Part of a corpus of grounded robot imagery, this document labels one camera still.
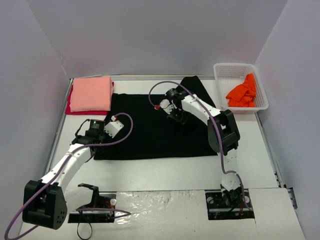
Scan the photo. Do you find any white plastic basket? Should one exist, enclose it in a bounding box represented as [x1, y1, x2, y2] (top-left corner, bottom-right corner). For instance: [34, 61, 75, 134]
[213, 63, 269, 114]

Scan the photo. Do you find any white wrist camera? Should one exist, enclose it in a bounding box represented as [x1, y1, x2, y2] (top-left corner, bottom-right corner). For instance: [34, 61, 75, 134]
[154, 99, 175, 115]
[104, 115, 124, 138]

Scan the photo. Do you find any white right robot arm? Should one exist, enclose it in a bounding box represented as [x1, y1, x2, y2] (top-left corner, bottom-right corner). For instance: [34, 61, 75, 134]
[159, 88, 241, 207]

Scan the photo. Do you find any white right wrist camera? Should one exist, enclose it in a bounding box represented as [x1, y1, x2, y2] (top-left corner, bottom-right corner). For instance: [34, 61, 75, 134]
[154, 99, 175, 115]

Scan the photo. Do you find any folded red t-shirt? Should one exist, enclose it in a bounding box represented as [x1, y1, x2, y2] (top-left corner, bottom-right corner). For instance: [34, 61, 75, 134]
[64, 79, 116, 116]

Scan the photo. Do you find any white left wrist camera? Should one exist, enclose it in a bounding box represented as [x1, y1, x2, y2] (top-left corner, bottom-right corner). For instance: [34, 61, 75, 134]
[104, 115, 124, 138]

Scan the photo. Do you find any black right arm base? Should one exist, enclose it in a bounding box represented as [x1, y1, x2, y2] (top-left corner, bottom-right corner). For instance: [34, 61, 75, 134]
[205, 187, 255, 221]

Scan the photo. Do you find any black t-shirt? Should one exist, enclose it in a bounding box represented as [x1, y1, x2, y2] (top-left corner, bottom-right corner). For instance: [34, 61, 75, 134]
[93, 76, 218, 161]

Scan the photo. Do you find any folded pink t-shirt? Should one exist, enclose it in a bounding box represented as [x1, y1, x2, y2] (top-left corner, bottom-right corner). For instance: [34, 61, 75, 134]
[69, 76, 113, 113]

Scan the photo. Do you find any orange t-shirt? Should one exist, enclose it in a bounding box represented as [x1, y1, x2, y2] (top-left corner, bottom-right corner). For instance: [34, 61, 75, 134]
[225, 73, 257, 108]

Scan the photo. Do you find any thin black cable loop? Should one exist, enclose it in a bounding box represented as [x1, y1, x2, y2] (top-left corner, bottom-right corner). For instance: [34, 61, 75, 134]
[76, 214, 94, 240]

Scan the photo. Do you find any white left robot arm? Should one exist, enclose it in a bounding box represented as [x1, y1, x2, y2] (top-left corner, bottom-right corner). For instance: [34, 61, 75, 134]
[22, 119, 105, 230]

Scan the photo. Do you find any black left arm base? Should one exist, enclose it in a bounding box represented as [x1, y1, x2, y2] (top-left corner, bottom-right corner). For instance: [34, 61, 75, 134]
[63, 183, 117, 224]

